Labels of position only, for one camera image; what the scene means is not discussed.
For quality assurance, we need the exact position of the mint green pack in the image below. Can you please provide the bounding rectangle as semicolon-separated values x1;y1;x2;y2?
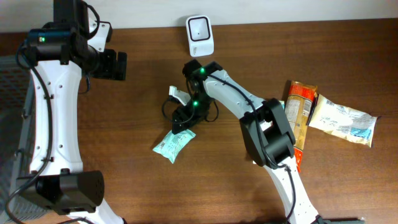
153;129;196;164

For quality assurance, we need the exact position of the orange biscuit pack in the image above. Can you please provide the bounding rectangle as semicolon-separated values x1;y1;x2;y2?
284;81;317;172

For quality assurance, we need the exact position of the yellow snack bag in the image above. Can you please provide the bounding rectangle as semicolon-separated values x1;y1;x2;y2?
308;95;379;147

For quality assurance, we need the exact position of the white tube with tan cap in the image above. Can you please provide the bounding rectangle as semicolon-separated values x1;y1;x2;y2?
250;120;272;167

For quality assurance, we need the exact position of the green tissue pack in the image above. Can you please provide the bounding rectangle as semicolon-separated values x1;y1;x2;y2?
279;101;285;110

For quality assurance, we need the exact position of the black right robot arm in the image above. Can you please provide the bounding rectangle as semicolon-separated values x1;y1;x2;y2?
169;59;329;224

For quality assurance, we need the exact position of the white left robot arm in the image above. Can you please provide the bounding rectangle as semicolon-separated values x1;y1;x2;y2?
15;0;127;223

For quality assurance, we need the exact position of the grey mesh basket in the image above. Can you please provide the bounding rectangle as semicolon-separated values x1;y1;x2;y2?
0;55;50;224

